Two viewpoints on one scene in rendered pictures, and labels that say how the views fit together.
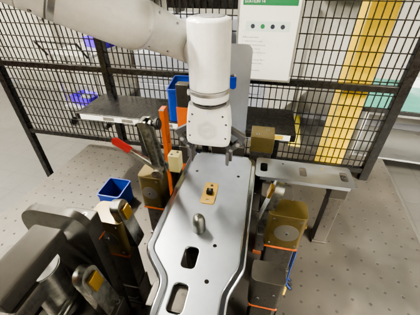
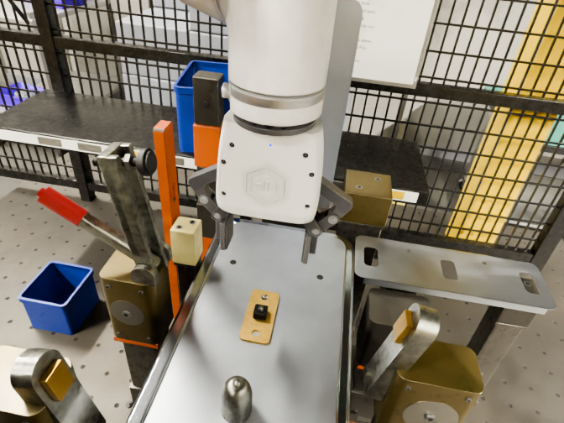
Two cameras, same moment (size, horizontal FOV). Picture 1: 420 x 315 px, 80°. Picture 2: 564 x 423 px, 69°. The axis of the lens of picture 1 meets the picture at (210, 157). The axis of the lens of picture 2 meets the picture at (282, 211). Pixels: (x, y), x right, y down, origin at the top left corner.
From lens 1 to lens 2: 18 cm
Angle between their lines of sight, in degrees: 5
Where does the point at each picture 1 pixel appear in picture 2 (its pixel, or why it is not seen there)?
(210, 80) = (284, 63)
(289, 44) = (422, 13)
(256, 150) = (354, 220)
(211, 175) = (263, 273)
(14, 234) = not seen: outside the picture
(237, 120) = not seen: hidden behind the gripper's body
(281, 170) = (406, 264)
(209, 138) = (268, 203)
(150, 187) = (127, 300)
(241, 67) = (335, 49)
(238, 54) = not seen: hidden behind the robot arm
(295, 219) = (455, 392)
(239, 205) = (325, 347)
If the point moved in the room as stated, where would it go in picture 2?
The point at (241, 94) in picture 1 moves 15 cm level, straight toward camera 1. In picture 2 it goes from (331, 104) to (333, 149)
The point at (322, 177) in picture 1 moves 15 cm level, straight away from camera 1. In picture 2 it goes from (488, 282) to (496, 229)
